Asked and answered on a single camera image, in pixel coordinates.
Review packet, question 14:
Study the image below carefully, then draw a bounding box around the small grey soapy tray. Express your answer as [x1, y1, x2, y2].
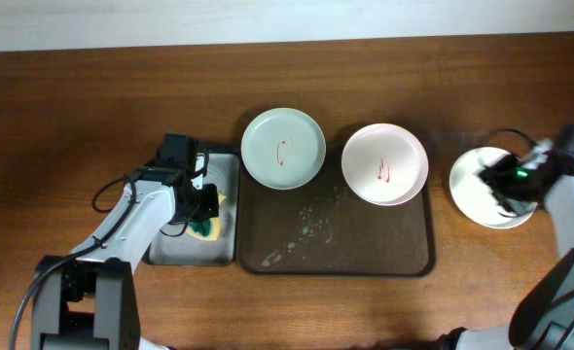
[142, 154, 240, 266]

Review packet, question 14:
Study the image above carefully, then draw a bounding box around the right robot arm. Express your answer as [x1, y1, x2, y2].
[433, 156, 574, 350]

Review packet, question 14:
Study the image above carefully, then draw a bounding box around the yellow green scrubbing sponge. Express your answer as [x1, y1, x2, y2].
[185, 191, 226, 241]

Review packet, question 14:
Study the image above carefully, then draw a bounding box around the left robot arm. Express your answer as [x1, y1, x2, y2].
[23, 178, 220, 349]

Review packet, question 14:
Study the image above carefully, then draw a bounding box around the white plate with red smear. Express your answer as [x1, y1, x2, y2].
[449, 147, 537, 229]

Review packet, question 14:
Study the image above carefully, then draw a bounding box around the pale green plate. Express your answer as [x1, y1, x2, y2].
[240, 108, 326, 191]

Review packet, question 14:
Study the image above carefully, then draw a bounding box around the dark brown serving tray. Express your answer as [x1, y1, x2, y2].
[235, 144, 436, 278]

